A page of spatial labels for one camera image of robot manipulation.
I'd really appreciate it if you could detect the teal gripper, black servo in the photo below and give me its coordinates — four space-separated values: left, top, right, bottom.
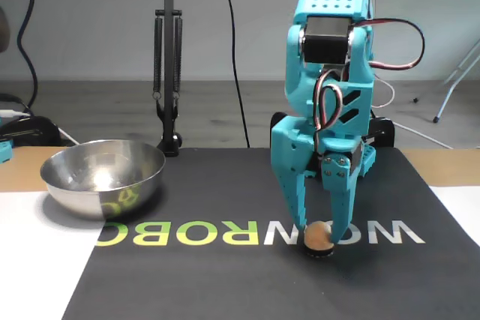
270 115 364 244

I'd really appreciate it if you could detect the tan ball with black base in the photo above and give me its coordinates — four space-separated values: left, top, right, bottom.
302 221 335 260

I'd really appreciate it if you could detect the metal bowl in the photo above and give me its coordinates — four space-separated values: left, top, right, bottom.
40 139 167 222

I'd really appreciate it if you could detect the black table clamp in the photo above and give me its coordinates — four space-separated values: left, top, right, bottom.
369 116 396 148
269 111 297 130

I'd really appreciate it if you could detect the black mat with WOWROBO print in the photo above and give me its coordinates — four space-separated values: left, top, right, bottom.
61 146 480 320

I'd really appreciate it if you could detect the white paper sheet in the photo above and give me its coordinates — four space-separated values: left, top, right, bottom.
427 184 480 250
0 189 110 320

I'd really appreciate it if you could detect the white metal folding stand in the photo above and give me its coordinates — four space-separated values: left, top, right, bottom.
412 37 480 124

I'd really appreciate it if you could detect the black bulky object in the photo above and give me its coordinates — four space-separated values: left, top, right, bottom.
0 115 63 148

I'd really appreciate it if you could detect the teal printed part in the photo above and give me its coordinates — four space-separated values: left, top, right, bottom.
0 138 14 164

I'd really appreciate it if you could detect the dark brown rounded object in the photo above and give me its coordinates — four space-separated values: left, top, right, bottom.
0 7 11 53

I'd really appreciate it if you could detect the red white black servo cable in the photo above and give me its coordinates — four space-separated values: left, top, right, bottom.
352 17 427 72
313 70 345 139

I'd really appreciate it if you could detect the thin black hanging cable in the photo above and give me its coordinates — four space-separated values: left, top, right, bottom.
220 0 251 148

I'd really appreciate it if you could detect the dark blue cable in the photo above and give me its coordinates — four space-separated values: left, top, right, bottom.
16 0 41 115

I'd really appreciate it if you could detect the black curved cable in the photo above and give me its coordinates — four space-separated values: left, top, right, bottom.
0 93 35 117

